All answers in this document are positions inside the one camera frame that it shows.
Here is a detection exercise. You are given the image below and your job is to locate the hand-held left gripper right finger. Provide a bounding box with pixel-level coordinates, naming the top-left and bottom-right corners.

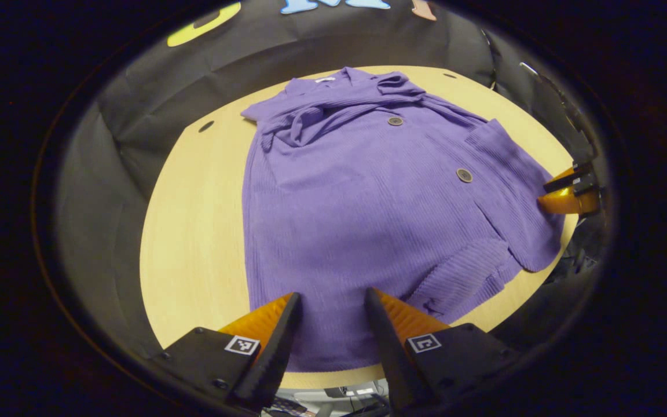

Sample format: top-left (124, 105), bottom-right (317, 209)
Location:
top-left (365, 287), bottom-right (519, 413)

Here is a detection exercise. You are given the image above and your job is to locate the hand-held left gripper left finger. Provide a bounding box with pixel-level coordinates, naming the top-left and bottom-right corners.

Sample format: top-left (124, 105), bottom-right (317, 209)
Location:
top-left (157, 291), bottom-right (303, 409)

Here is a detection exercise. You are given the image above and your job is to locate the purple ribbed button cardigan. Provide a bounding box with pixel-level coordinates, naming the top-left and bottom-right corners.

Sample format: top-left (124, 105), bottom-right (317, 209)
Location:
top-left (241, 67), bottom-right (566, 372)

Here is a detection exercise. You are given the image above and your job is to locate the small white device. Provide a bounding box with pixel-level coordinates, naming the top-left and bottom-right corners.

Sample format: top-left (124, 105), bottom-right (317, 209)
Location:
top-left (325, 385), bottom-right (378, 399)

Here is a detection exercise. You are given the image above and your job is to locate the black backdrop cloth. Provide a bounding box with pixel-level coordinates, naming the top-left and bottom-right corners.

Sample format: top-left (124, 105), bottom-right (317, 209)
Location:
top-left (56, 0), bottom-right (606, 360)

